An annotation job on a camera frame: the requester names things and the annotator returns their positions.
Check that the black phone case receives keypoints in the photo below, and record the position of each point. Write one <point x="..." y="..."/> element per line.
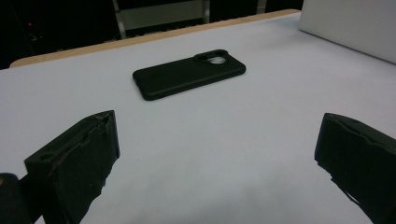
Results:
<point x="183" y="76"/>

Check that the white plastic bin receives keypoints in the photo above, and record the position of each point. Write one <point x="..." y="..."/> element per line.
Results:
<point x="351" y="28"/>

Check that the white metal stand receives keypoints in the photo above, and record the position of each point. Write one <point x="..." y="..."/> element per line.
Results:
<point x="162" y="14"/>

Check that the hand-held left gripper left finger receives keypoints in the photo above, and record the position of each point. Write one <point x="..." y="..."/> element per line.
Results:
<point x="74" y="165"/>

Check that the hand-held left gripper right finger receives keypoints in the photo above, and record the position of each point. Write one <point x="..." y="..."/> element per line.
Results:
<point x="361" y="155"/>

